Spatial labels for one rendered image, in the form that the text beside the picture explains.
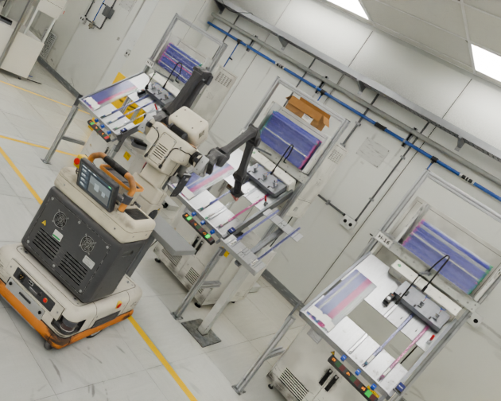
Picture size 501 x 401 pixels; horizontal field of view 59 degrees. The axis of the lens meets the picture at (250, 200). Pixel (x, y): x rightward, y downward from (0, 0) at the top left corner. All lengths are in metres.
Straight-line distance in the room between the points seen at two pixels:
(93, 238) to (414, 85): 3.67
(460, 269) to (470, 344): 1.66
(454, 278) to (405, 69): 2.65
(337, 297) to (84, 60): 6.31
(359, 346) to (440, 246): 0.83
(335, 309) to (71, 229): 1.64
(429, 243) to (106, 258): 2.00
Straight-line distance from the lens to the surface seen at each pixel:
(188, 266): 3.74
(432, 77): 5.00
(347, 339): 2.87
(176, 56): 4.50
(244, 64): 5.95
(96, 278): 2.42
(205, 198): 3.42
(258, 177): 3.49
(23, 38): 7.09
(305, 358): 3.26
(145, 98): 4.43
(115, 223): 2.31
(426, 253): 3.12
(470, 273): 3.09
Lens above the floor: 1.66
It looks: 11 degrees down
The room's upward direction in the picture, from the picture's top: 34 degrees clockwise
